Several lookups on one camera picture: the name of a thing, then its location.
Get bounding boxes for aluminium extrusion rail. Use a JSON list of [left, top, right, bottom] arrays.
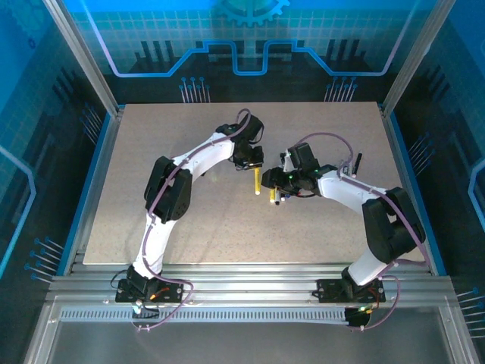
[[45, 276, 458, 304], [70, 262, 435, 280]]

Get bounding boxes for grey slotted cable duct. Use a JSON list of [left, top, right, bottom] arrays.
[[59, 307, 352, 324]]

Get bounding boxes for grey metal panel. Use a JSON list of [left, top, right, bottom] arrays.
[[22, 299, 473, 364]]

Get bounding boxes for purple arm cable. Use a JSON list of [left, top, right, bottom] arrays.
[[130, 108, 254, 334], [293, 131, 431, 333]]

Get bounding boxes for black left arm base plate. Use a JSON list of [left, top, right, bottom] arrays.
[[115, 278, 183, 304]]

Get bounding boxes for aluminium side rail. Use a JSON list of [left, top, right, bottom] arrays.
[[62, 108, 126, 276]]

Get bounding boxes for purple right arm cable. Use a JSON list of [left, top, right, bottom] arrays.
[[293, 131, 431, 333]]

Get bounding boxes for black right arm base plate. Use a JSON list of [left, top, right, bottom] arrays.
[[316, 278, 386, 304]]

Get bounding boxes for blue edge strip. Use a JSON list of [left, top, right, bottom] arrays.
[[388, 111, 448, 276], [55, 111, 114, 276]]

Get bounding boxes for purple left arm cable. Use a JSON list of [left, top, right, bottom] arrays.
[[130, 108, 254, 334]]

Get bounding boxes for aluminium frame post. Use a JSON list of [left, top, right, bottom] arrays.
[[40, 0, 124, 117], [380, 0, 458, 118]]

